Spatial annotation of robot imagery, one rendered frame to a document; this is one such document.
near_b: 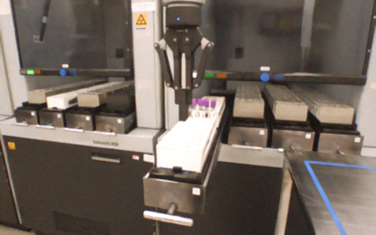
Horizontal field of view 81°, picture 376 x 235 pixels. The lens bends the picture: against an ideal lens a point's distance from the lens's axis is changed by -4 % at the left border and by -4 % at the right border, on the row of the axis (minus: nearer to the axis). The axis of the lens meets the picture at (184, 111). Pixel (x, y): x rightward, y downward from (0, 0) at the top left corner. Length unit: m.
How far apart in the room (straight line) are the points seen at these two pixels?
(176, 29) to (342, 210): 0.44
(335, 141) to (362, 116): 0.16
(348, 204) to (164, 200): 0.34
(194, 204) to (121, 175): 0.61
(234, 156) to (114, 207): 0.62
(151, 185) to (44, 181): 0.93
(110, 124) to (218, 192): 0.52
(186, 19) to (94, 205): 1.01
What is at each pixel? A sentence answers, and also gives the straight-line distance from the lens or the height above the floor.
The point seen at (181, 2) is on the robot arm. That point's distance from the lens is 0.48.
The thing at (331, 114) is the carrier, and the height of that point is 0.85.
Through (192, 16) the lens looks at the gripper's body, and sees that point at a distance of 0.47.
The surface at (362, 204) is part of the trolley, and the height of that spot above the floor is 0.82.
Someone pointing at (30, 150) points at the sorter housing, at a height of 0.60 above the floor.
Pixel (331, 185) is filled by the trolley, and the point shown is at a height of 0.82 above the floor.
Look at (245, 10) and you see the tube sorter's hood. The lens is 0.89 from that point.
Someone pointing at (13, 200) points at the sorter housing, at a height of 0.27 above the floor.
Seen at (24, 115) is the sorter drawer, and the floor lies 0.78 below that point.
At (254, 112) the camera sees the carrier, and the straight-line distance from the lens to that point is 0.91.
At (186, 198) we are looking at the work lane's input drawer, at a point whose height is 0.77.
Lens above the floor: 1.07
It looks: 14 degrees down
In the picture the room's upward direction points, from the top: straight up
